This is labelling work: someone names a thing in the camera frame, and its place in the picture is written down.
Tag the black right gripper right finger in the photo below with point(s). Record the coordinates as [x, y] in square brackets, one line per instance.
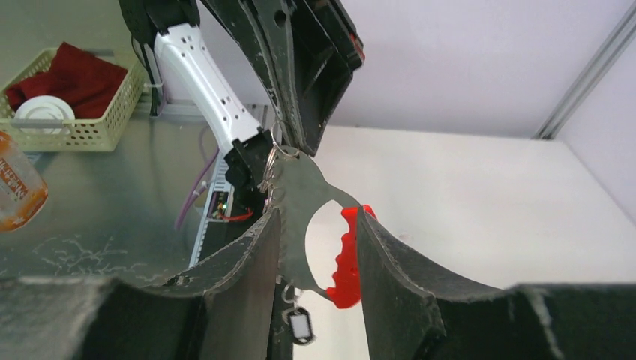
[414, 308]

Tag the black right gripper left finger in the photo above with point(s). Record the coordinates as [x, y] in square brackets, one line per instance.
[221, 308]

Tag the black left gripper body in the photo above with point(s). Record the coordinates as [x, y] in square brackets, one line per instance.
[324, 25]

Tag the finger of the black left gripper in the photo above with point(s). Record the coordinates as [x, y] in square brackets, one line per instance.
[263, 32]
[320, 87]

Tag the black key tag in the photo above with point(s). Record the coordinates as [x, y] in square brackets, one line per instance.
[296, 317]

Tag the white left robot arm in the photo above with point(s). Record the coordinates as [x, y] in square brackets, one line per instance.
[169, 32]

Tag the red cloth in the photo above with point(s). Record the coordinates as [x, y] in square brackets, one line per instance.
[85, 82]

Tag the beige perforated basket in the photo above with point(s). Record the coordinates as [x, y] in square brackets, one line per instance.
[86, 135]

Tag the orange labelled bottle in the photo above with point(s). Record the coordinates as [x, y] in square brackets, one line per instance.
[23, 191]

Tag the white round lid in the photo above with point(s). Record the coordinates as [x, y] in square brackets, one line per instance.
[44, 112]

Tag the white slotted cable duct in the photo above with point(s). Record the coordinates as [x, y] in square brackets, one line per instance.
[218, 201]

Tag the left aluminium frame post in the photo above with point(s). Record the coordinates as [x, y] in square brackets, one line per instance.
[604, 58]

